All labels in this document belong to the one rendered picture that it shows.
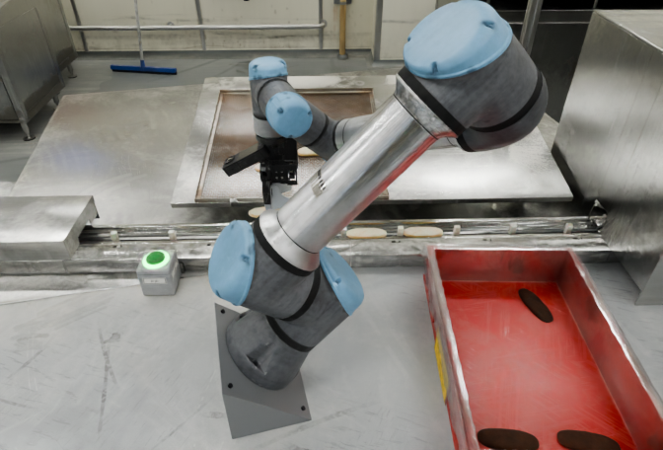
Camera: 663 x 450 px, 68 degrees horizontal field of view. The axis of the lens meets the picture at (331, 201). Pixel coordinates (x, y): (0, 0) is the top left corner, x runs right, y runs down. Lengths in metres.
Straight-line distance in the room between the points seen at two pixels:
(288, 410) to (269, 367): 0.08
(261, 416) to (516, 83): 0.64
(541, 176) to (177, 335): 1.01
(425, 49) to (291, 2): 4.18
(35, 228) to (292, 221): 0.77
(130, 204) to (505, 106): 1.09
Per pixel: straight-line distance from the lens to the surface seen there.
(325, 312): 0.80
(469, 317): 1.10
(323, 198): 0.66
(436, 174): 1.38
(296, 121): 0.89
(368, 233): 1.21
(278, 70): 0.97
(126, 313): 1.16
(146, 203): 1.47
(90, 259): 1.26
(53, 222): 1.31
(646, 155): 1.22
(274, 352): 0.85
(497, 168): 1.44
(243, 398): 0.84
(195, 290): 1.16
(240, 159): 1.08
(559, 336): 1.13
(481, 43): 0.60
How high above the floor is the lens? 1.63
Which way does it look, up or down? 36 degrees down
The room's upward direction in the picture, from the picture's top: straight up
